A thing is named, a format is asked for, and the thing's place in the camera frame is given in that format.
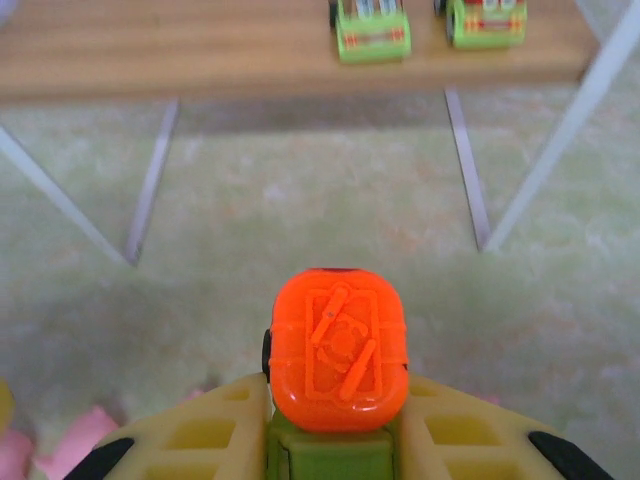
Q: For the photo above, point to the grey-topped green toy truck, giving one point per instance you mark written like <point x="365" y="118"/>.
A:
<point x="487" y="27"/>

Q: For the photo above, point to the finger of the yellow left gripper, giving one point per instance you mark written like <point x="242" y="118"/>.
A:
<point x="6" y="407"/>

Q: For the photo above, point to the wooden shelf with white frame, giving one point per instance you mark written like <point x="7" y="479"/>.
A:
<point x="200" y="45"/>

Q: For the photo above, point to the pink-topped green toy truck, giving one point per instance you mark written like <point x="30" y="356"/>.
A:
<point x="372" y="37"/>

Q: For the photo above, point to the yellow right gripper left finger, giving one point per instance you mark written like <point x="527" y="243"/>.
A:
<point x="200" y="435"/>

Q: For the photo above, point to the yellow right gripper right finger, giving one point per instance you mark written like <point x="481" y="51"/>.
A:
<point x="465" y="435"/>

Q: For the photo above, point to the orange-topped green toy truck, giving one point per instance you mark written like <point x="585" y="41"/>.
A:
<point x="340" y="350"/>

